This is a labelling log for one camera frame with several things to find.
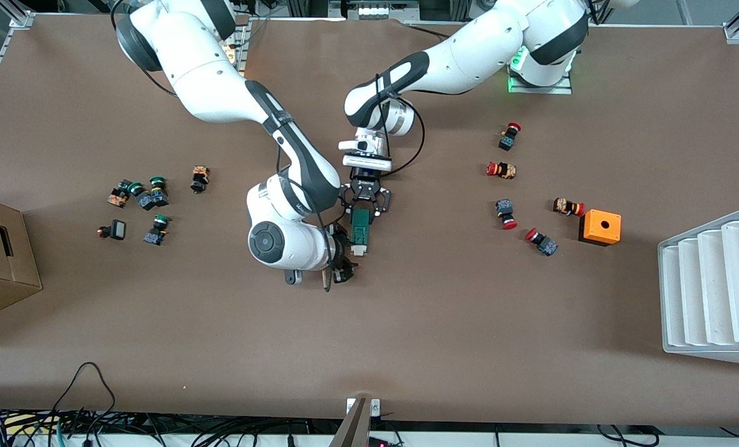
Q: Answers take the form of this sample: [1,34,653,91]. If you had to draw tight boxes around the black cable on tabletop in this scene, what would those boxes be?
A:
[405,24,454,41]

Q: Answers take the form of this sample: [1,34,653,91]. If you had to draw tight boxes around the green circuit board connector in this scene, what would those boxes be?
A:
[349,208,371,257]

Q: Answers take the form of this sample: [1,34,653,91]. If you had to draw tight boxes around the metal frame with white lights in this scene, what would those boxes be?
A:
[329,0,420,20]

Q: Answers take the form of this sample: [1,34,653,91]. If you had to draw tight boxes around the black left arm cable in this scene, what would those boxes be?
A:
[373,73,426,181]

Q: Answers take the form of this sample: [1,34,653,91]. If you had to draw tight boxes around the white slotted tray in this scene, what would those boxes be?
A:
[657,207,739,368]

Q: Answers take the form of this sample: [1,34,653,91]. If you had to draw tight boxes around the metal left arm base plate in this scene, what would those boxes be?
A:
[507,59,574,95]

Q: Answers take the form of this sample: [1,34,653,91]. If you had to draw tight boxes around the looped black cable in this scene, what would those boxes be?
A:
[50,362,117,415]

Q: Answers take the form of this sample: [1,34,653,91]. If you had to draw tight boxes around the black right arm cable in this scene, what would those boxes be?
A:
[110,0,348,294]

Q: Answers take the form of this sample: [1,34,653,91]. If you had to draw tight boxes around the red emergency stop, blue block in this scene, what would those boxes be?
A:
[495,199,519,231]
[499,122,522,151]
[525,227,559,257]

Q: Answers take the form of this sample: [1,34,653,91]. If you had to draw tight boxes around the green push button, blue block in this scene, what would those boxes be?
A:
[127,181,156,212]
[143,214,171,246]
[148,176,171,207]

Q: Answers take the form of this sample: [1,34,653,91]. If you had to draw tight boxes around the brown cardboard box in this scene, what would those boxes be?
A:
[0,193,43,323]

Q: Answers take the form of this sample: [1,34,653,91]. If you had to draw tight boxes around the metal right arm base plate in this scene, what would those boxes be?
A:
[220,17,250,78]

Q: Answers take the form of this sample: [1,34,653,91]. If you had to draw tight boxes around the tangled black cable bundle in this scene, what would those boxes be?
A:
[0,407,345,447]

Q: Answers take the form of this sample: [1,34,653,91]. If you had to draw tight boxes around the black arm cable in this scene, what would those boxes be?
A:
[373,73,426,181]
[110,0,348,294]

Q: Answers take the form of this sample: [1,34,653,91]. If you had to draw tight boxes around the brown camera pole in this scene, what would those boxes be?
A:
[328,397,373,447]

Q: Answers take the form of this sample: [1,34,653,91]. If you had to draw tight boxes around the black square push button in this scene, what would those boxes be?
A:
[96,219,127,242]

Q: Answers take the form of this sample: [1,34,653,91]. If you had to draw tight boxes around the orange button enclosure box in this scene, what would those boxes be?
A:
[578,209,622,247]

